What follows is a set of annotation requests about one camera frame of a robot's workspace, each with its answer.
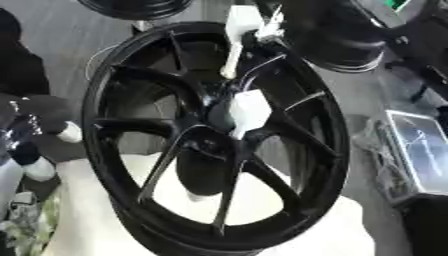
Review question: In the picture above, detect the black spoked wheel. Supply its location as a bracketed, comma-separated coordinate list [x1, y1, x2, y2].
[80, 21, 352, 256]

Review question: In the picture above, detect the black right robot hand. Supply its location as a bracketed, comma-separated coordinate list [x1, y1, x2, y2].
[250, 0, 389, 74]

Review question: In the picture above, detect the black round tyre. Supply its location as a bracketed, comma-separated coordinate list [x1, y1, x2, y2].
[75, 0, 196, 22]

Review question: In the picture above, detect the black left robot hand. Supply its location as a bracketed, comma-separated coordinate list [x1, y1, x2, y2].
[0, 94, 84, 183]

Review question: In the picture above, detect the silver metal case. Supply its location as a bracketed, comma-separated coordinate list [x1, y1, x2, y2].
[376, 109, 448, 203]

